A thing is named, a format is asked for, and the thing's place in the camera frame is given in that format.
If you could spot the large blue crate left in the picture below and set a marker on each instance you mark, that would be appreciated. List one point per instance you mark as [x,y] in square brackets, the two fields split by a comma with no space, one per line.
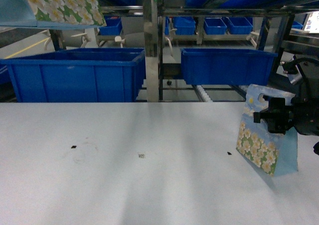
[83,75]

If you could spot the flower gift bag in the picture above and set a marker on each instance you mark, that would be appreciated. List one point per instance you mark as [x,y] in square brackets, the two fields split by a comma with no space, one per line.
[51,14]
[274,153]

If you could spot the blue crate right on rollers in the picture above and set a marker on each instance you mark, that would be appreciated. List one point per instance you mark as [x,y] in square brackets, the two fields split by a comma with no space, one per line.
[236,67]

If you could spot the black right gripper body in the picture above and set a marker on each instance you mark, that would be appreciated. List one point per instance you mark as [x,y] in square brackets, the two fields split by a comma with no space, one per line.
[278,116]

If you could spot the steel rack upright post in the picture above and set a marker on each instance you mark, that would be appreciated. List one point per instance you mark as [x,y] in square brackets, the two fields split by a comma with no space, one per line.
[150,16]

